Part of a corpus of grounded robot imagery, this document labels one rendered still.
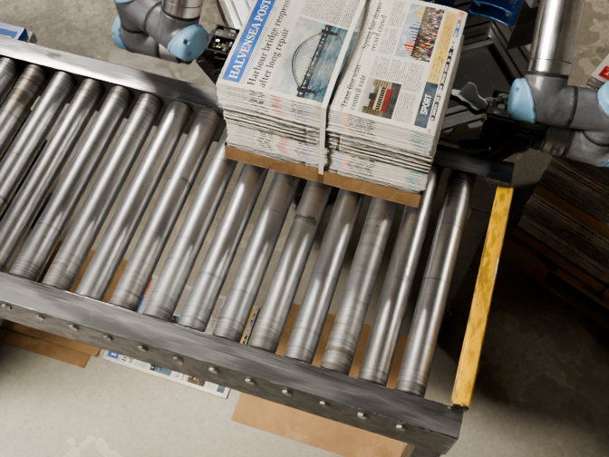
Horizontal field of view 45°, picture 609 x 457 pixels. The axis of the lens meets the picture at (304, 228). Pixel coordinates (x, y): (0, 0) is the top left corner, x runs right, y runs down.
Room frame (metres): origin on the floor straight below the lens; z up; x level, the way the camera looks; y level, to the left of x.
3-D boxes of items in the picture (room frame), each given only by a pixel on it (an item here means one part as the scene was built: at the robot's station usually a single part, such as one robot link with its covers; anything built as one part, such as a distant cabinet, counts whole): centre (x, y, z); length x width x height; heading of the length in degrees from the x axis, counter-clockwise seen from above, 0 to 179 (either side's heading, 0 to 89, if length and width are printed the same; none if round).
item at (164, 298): (0.68, 0.20, 0.77); 0.47 x 0.05 x 0.05; 163
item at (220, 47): (1.05, 0.19, 0.82); 0.12 x 0.08 x 0.09; 73
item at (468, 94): (0.94, -0.33, 0.82); 0.09 x 0.03 x 0.06; 46
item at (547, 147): (0.84, -0.48, 0.81); 0.08 x 0.05 x 0.08; 163
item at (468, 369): (0.51, -0.31, 0.81); 0.43 x 0.03 x 0.02; 163
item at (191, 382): (0.74, 0.35, 0.00); 0.37 x 0.28 x 0.01; 73
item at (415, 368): (0.55, -0.24, 0.77); 0.47 x 0.05 x 0.05; 163
